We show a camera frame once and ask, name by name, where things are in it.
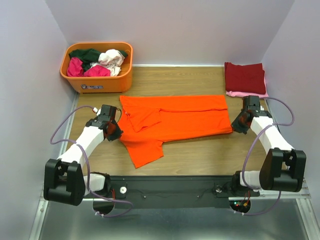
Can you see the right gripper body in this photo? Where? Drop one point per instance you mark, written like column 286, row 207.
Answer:
column 238, row 124

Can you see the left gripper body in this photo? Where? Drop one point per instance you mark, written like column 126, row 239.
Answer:
column 116, row 131

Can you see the orange t-shirt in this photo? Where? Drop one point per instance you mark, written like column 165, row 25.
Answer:
column 148, row 122

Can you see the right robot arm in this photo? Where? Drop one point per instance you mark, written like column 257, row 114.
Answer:
column 284, row 167

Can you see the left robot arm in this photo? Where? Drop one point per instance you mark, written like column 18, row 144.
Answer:
column 64, row 181

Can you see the folded pink t-shirt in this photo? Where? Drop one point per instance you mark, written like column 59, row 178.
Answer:
column 240, row 94

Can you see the folded dark red t-shirt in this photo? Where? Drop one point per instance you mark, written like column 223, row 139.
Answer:
column 242, row 71

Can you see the orange plastic laundry basket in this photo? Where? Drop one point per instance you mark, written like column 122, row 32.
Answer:
column 101, row 84

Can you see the magenta garment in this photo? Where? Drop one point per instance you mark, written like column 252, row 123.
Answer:
column 75, row 69

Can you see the pale pink garment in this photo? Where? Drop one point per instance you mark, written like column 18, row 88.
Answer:
column 108, row 64

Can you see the dark green garment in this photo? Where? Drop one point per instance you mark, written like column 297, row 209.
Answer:
column 87, row 56

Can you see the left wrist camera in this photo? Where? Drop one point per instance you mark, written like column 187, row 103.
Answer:
column 96, row 111

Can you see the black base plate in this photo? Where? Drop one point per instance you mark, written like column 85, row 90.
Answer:
column 174, row 192

